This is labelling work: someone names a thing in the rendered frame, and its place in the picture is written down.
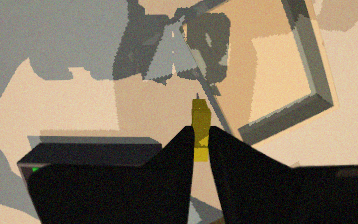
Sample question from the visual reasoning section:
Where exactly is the black fuse block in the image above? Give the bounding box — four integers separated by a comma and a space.
16, 142, 162, 194

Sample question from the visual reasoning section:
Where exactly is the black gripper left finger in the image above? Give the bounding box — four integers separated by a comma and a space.
27, 126, 195, 224

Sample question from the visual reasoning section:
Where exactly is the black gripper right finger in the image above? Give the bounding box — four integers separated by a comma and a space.
208, 126, 358, 224

